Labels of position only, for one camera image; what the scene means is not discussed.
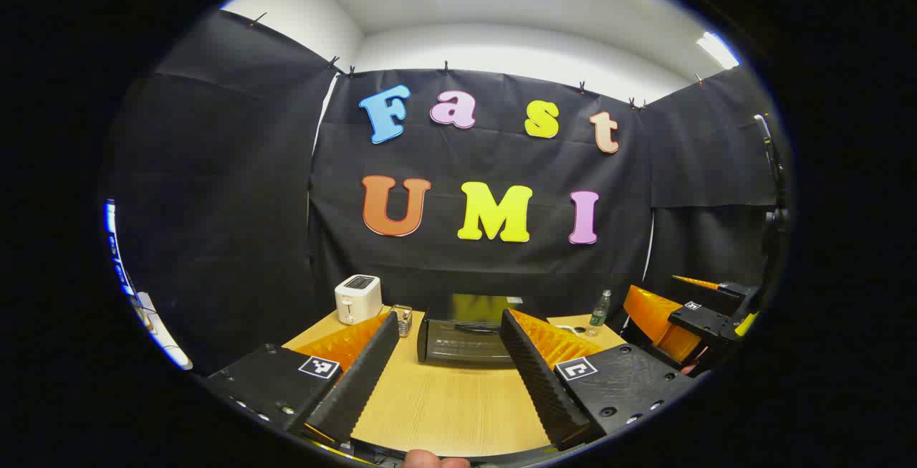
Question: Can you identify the black electric oven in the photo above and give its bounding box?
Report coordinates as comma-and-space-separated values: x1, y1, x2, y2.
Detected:
417, 293, 545, 367

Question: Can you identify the small ceiling light panel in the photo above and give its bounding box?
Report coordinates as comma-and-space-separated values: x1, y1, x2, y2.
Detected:
696, 31, 741, 70

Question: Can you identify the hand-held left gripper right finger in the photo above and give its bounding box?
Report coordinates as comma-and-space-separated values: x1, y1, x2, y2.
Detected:
499, 308, 699, 451

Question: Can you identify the black stand pole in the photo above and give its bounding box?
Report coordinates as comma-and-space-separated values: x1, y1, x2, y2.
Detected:
752, 113, 792, 297

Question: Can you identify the clear plastic water bottle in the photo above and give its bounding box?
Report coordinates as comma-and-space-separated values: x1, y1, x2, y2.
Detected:
589, 290, 613, 328

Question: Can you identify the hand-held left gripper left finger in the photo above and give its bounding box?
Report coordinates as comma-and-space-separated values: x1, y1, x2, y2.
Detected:
203, 310, 400, 447

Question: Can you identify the white toaster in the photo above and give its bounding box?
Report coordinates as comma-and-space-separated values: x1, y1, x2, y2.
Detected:
335, 274, 383, 325

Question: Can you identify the black backdrop cloth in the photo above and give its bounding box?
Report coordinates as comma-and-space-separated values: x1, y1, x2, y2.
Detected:
100, 9, 792, 376

